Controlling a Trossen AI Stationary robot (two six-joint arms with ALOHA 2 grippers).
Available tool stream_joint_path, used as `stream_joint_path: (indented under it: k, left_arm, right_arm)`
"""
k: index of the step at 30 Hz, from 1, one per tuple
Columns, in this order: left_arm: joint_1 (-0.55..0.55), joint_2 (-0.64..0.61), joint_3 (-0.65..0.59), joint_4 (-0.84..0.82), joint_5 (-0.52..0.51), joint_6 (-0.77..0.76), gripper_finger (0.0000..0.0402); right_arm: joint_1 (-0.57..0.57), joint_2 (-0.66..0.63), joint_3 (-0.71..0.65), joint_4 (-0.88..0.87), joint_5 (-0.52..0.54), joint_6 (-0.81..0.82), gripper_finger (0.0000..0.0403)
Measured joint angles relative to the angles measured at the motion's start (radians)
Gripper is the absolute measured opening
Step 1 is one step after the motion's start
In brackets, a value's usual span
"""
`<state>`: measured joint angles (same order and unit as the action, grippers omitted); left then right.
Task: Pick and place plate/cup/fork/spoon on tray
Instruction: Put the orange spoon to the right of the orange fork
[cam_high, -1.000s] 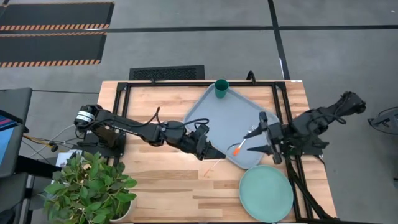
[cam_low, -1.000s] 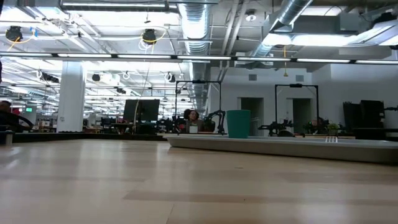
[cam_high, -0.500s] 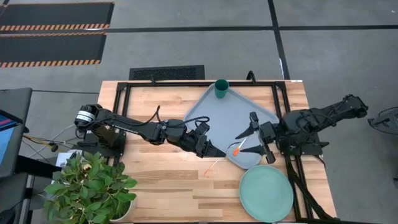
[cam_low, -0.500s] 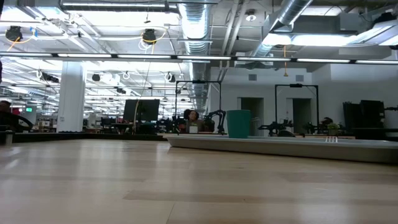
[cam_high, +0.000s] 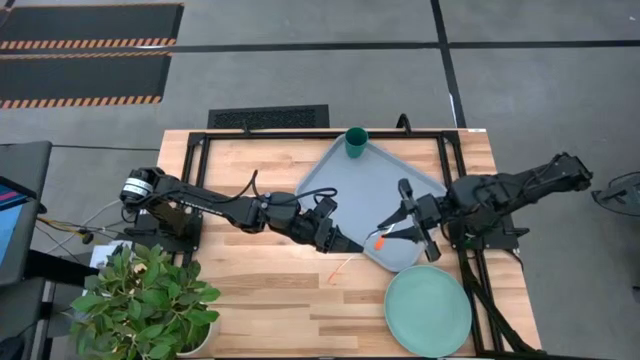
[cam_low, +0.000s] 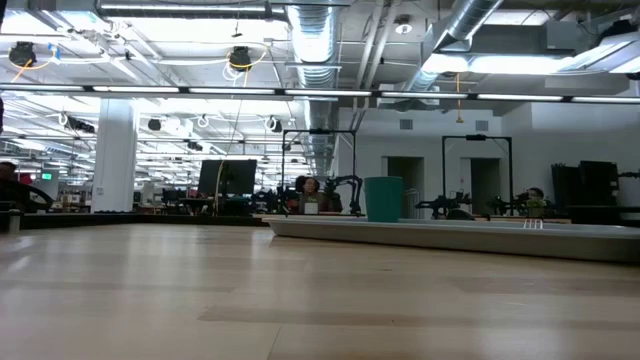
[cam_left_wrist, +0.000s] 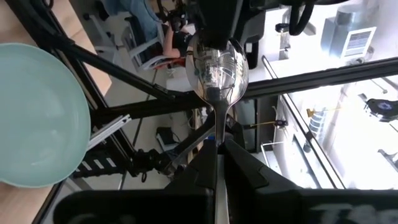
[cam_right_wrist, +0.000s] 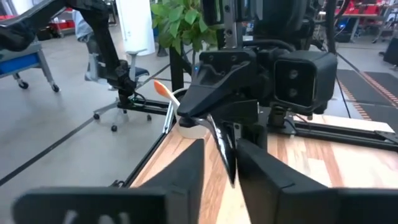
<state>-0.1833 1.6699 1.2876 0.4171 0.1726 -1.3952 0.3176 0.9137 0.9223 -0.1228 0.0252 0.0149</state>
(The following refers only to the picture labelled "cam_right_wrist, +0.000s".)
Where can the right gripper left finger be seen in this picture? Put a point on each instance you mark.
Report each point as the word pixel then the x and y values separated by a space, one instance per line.
pixel 186 174

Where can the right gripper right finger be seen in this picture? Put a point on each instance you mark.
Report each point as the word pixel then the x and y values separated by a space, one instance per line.
pixel 267 193

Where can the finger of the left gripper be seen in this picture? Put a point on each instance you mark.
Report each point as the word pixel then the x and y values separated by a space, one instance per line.
pixel 242 113
pixel 224 84

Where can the black background robot arm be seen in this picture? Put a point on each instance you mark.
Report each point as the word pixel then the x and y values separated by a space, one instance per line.
pixel 102 40

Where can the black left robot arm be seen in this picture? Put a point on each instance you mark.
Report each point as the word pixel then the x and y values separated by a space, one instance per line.
pixel 280 21

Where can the white plant pot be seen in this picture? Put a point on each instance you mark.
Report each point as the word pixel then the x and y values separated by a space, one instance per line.
pixel 192 133

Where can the green leafy plant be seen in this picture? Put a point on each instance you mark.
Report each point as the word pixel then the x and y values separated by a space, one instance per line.
pixel 177 18

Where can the white office chair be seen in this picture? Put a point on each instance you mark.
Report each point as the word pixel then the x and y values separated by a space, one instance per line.
pixel 136 72

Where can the white pillar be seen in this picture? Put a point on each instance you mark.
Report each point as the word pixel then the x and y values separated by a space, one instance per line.
pixel 136 28

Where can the black orange-striped floor mat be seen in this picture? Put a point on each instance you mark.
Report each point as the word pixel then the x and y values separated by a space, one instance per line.
pixel 388 81
pixel 363 87

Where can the red storage bins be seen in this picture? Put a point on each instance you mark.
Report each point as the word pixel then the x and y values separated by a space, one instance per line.
pixel 370 7

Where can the grey cart blue panel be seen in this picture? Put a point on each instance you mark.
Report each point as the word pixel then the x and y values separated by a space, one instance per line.
pixel 18 62

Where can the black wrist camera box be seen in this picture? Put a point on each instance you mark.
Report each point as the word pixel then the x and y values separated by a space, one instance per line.
pixel 311 81

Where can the black metal table frame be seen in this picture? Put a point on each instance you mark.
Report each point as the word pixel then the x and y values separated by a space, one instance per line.
pixel 342 133

